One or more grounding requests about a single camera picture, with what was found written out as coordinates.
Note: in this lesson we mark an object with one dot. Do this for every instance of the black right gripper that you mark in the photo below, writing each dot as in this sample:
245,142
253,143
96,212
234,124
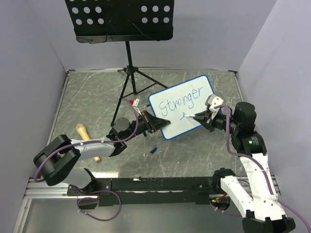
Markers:
201,118

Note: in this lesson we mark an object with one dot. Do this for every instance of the blue framed whiteboard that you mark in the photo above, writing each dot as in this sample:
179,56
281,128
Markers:
174,102

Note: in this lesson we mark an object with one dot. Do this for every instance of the wooden mallet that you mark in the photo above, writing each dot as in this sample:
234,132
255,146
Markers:
82,131

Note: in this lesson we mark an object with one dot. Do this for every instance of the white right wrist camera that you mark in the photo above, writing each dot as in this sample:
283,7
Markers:
213,103

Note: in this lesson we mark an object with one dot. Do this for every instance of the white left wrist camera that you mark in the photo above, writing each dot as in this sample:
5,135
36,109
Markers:
138,106

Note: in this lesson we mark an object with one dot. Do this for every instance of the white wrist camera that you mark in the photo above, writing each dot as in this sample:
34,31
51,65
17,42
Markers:
213,103
138,106

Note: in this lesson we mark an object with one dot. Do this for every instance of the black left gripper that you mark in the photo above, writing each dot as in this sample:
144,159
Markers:
154,123

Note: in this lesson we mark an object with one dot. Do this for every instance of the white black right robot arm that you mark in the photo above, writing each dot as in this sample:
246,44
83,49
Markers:
261,211

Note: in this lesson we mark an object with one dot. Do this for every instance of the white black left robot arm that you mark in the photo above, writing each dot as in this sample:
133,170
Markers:
55,163

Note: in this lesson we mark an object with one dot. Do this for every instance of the blue marker cap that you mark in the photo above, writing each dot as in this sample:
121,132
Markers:
153,150

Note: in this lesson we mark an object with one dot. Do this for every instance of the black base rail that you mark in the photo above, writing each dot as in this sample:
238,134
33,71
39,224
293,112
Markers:
198,190

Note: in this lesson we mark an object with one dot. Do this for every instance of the black music stand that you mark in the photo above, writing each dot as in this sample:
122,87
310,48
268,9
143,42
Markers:
101,21

